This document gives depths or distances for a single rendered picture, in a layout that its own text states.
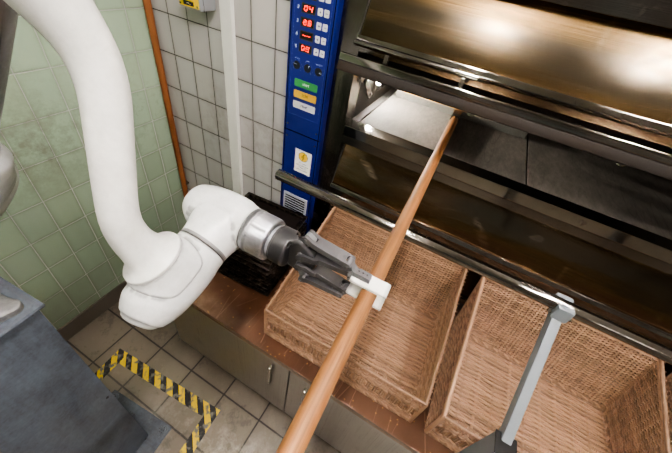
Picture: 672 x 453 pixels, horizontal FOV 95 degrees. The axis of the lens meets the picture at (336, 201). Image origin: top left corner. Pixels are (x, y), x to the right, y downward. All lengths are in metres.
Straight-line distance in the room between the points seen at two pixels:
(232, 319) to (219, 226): 0.66
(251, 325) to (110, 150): 0.85
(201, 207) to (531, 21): 0.85
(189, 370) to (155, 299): 1.24
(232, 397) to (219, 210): 1.24
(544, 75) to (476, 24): 0.20
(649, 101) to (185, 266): 1.01
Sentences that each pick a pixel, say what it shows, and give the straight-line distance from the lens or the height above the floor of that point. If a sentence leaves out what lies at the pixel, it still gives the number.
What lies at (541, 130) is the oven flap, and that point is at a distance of 0.83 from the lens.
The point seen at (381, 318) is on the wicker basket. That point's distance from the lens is 1.28.
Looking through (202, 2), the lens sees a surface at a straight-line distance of 1.28.
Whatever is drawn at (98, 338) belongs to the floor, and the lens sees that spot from 2.03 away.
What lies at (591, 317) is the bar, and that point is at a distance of 0.83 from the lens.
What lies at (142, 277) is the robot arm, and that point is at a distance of 0.58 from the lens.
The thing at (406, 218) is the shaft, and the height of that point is 1.21.
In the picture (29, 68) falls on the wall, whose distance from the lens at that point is 1.43.
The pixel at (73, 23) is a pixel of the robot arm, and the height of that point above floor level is 1.54.
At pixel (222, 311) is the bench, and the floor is 0.58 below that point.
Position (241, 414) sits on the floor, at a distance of 1.72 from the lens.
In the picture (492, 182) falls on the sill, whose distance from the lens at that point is 1.05.
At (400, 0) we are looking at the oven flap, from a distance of 0.99.
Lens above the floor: 1.66
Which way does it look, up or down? 40 degrees down
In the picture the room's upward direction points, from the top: 12 degrees clockwise
